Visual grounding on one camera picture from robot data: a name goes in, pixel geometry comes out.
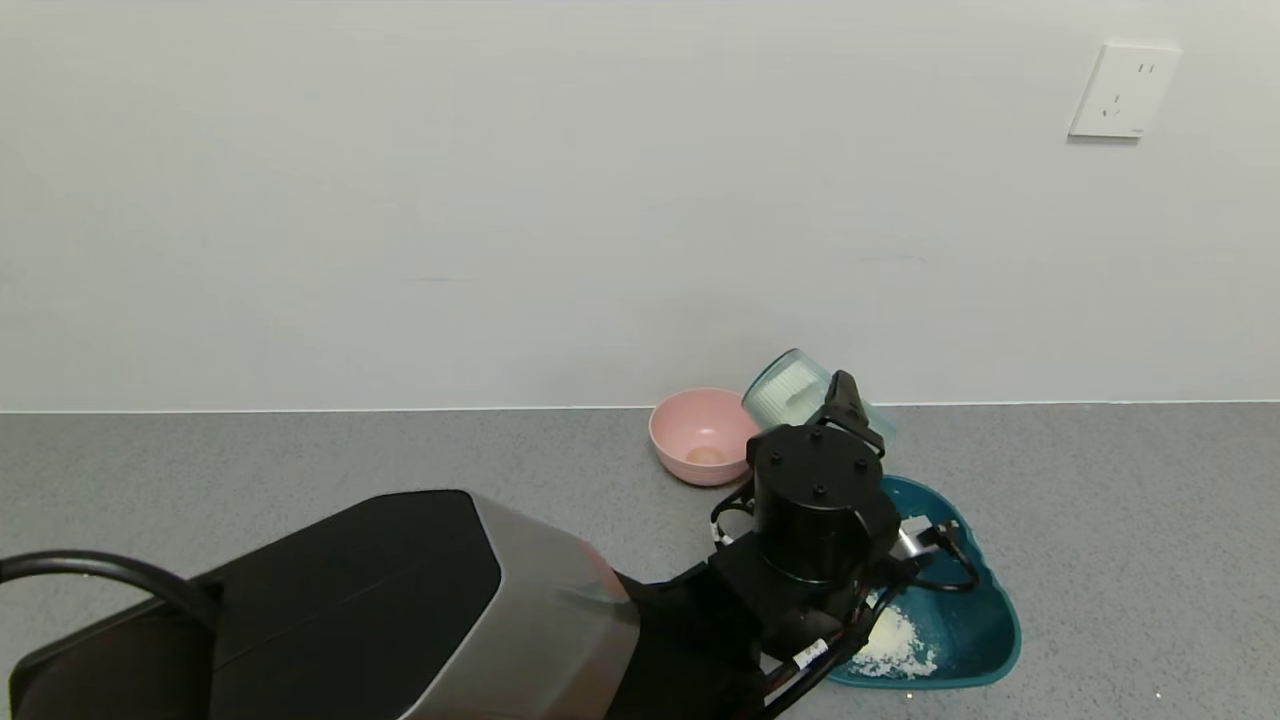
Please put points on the white powder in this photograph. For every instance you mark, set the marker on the white powder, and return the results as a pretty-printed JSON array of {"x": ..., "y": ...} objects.
[{"x": 895, "y": 645}]

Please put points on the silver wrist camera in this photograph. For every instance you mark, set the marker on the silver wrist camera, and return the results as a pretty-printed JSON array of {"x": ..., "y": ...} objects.
[{"x": 912, "y": 540}]

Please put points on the pink bowl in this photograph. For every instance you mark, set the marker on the pink bowl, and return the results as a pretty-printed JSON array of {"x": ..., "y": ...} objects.
[{"x": 695, "y": 430}]

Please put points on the white wall socket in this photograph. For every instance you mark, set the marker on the white wall socket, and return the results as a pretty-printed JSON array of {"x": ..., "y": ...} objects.
[{"x": 1125, "y": 90}]

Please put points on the teal plastic tray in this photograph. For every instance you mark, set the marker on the teal plastic tray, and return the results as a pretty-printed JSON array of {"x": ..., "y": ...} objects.
[{"x": 975, "y": 630}]

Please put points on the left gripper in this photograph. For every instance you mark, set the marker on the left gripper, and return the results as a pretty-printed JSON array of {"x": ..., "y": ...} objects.
[{"x": 815, "y": 510}]

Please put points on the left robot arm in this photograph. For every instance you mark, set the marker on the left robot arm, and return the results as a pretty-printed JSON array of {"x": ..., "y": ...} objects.
[{"x": 350, "y": 600}]

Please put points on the clear ribbed measuring cup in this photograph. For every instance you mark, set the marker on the clear ribbed measuring cup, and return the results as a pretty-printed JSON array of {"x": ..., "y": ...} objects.
[{"x": 785, "y": 390}]

